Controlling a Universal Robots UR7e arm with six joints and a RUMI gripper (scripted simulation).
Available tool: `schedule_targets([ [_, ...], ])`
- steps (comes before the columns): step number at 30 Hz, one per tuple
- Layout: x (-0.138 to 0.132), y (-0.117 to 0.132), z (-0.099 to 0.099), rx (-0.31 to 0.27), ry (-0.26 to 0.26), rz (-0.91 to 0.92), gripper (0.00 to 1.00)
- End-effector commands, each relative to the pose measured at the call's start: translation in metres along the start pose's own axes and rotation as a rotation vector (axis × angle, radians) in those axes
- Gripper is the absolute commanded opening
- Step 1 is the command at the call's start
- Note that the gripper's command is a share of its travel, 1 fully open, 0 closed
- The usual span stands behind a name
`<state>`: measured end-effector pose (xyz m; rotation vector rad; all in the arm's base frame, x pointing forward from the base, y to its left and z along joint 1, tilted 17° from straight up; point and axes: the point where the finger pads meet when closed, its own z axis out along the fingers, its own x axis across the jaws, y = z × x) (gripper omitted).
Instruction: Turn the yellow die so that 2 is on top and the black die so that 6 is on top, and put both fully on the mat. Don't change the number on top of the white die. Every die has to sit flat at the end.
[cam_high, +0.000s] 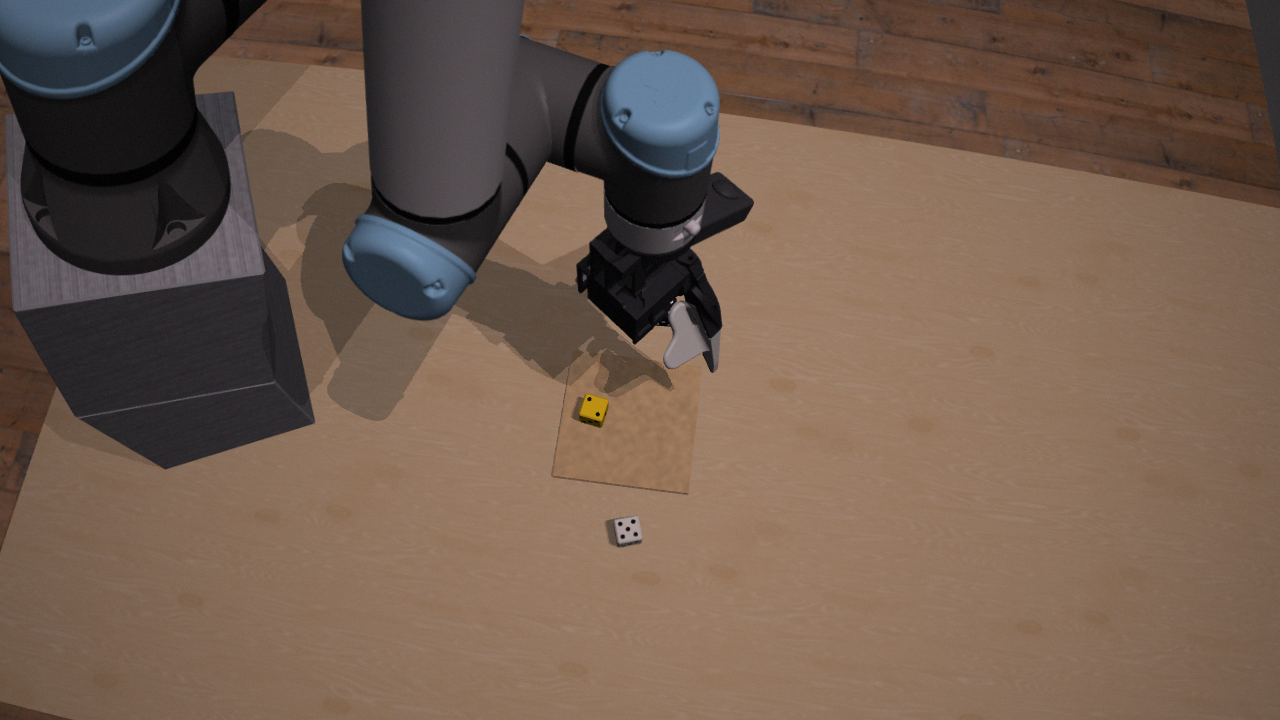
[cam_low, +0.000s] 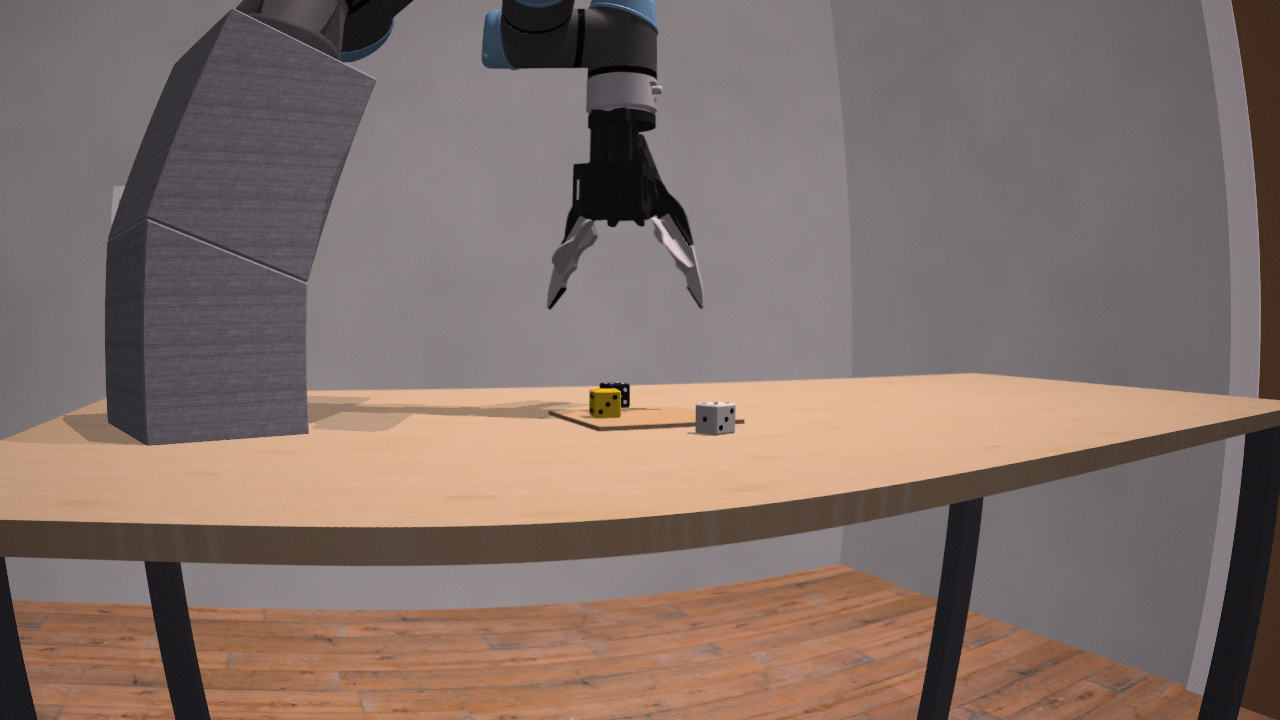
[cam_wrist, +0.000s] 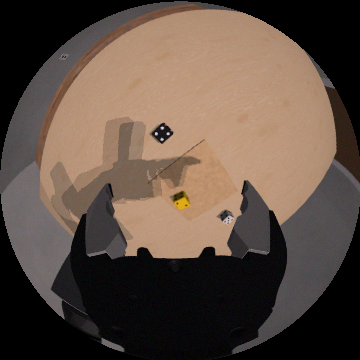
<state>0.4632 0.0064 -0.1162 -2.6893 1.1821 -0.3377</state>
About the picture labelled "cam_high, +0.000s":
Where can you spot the grey die with black pips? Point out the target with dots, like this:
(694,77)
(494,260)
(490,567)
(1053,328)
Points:
(627,531)

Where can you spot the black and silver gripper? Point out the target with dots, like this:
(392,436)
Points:
(636,287)

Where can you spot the yellow die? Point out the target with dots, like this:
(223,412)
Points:
(593,410)

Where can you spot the brown square mat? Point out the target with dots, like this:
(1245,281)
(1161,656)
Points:
(647,437)

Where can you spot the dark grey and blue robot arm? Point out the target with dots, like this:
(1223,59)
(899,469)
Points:
(135,179)

